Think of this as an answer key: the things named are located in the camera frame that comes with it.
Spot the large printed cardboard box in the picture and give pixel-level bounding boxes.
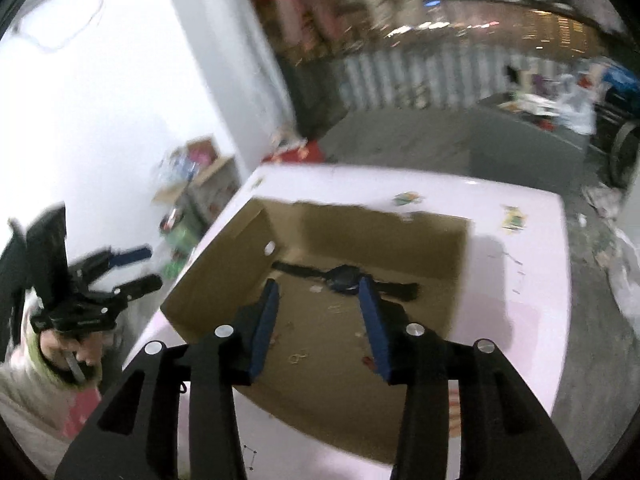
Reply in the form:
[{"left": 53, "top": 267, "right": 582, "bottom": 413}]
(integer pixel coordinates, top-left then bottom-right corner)
[{"left": 152, "top": 137, "right": 241, "bottom": 216}]

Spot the dark purple smartwatch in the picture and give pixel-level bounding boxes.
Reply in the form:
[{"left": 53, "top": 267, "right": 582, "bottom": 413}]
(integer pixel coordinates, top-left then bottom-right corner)
[{"left": 272, "top": 260, "right": 420, "bottom": 303}]

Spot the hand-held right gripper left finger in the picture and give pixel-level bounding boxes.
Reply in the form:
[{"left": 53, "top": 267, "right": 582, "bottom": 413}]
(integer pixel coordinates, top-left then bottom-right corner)
[{"left": 54, "top": 279, "right": 281, "bottom": 480}]

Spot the white flat box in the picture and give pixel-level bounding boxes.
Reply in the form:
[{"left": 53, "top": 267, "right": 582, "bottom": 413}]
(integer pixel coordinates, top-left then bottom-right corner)
[{"left": 500, "top": 92, "right": 558, "bottom": 116}]

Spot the person's left hand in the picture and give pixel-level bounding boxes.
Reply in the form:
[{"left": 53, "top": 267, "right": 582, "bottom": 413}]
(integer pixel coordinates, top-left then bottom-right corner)
[{"left": 39, "top": 330, "right": 107, "bottom": 385}]

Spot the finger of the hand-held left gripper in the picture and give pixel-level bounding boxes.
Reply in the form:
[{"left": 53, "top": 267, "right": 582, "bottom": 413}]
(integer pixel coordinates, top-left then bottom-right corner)
[
  {"left": 90, "top": 275, "right": 165, "bottom": 313},
  {"left": 75, "top": 245, "right": 153, "bottom": 281}
]

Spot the wheelchair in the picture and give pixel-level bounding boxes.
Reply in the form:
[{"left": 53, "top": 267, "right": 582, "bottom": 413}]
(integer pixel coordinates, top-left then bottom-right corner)
[{"left": 595, "top": 85, "right": 640, "bottom": 191}]

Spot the metal balcony railing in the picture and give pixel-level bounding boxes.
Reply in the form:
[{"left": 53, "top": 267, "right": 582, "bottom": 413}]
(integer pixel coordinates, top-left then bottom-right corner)
[{"left": 260, "top": 0, "right": 631, "bottom": 111}]

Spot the person's fleece clothing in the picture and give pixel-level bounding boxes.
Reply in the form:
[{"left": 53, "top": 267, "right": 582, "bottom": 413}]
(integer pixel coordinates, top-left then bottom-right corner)
[{"left": 0, "top": 350, "right": 96, "bottom": 476}]

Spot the white plastic bag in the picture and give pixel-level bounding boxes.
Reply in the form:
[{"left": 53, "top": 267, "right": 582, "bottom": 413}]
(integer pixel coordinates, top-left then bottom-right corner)
[{"left": 557, "top": 72, "right": 598, "bottom": 136}]

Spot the green packet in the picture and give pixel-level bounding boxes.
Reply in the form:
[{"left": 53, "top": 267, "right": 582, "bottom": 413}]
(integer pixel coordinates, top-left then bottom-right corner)
[{"left": 165, "top": 225, "right": 201, "bottom": 271}]

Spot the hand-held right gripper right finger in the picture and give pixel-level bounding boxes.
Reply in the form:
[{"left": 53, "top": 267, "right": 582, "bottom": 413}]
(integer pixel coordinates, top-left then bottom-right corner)
[{"left": 357, "top": 276, "right": 583, "bottom": 480}]

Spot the blue bag pile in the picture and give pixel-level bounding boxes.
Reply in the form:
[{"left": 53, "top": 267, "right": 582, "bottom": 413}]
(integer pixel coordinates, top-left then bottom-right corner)
[{"left": 600, "top": 67, "right": 636, "bottom": 91}]

